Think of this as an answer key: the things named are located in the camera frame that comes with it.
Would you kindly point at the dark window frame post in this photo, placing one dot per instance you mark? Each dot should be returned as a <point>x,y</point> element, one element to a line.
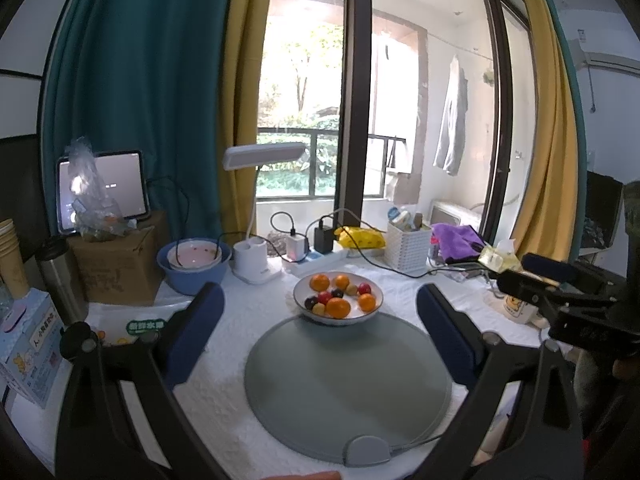
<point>355,85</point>

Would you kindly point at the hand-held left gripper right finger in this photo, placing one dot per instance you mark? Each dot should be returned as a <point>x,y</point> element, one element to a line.
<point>442,330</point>

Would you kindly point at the narrow teal curtain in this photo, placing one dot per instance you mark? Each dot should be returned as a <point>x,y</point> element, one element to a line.
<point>575,110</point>

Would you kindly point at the white tablecloth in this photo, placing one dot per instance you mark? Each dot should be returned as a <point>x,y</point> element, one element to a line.
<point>225,400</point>

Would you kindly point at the steel thermos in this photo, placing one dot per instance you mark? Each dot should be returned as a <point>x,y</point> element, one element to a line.
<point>60,280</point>

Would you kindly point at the clear plastic bag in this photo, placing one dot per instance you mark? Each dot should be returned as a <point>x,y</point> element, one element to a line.
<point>92,200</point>

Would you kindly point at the blue plastic basin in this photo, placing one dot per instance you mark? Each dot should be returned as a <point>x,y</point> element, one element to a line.
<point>192,280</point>

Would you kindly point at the grey mat controller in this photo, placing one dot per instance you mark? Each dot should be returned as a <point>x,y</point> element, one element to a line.
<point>367,452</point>

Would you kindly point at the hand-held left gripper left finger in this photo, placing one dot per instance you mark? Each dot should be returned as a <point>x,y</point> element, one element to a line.
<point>200,320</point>

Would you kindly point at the pink bowl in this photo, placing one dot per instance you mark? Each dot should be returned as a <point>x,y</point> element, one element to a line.
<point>192,256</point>

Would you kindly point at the white plate with dark rim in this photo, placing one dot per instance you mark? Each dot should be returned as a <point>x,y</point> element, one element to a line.
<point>301,294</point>

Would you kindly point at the white appliance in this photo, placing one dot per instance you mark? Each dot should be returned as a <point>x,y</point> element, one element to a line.
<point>450,215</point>

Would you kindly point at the small labelled bottle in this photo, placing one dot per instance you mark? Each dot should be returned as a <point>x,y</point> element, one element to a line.
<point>435,252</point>

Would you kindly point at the tablet with dark case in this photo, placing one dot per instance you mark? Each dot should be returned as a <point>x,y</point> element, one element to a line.
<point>122,185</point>

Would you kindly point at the blue tissue box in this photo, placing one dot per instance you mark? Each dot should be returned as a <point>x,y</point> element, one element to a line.
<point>30,350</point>

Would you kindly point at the round grey mat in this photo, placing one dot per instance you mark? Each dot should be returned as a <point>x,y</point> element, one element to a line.
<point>350,385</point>

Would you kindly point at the yellow tissue pack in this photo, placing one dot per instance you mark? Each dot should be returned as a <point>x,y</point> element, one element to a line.
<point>500,257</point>

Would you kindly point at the white desk lamp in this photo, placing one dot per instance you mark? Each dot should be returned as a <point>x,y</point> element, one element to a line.
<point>250,260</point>

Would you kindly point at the black charger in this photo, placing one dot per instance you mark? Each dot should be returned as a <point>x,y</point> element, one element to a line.
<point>324,237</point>

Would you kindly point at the white charger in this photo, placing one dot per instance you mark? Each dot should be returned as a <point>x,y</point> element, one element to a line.
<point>296,247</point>

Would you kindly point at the stack of paper cups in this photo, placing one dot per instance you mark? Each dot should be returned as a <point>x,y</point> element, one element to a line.
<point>12,260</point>

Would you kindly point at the cardboard box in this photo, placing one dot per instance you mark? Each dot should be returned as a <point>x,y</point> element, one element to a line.
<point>120,270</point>

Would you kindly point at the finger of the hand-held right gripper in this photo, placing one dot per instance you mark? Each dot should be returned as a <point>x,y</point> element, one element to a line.
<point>550,266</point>
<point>530,290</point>

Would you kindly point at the white power strip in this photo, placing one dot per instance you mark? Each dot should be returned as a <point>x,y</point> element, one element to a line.
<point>325,260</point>

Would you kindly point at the small yellow fruit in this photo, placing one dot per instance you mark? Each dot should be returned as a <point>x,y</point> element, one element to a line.
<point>318,310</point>

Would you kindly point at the orange tangerine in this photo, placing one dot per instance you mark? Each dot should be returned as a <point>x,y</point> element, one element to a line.
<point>338,308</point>
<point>342,281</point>
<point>366,302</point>
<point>319,282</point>

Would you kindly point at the black balcony railing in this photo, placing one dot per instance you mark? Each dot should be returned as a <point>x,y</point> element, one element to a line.
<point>320,132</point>

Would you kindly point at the blue cap bottle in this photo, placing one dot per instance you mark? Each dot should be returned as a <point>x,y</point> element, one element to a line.
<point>399,217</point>

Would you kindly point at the clear packet with green label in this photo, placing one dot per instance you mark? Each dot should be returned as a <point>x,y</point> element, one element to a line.
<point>145,322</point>

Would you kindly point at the white air conditioner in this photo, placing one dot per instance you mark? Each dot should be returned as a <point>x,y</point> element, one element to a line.
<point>612,60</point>

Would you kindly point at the yellow snack bag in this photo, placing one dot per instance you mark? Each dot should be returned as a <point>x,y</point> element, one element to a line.
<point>362,238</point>

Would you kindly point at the hanging grey garment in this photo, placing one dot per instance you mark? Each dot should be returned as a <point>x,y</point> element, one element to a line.
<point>450,120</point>

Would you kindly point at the white perforated basket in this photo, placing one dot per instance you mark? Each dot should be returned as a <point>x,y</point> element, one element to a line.
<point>407,250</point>

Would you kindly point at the dark box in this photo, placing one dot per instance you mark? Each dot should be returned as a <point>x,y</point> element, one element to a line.
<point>600,210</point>

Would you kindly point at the purple cloth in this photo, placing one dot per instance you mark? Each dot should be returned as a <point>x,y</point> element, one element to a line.
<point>457,240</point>

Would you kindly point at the white bear mug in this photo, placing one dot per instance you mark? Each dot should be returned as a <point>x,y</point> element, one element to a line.
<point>515,307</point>

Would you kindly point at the yellow curtain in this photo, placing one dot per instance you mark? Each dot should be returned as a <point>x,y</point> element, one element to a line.
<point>245,85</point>
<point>547,135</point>

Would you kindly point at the small red fruit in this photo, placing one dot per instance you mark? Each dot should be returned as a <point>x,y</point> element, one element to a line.
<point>364,288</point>
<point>325,297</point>

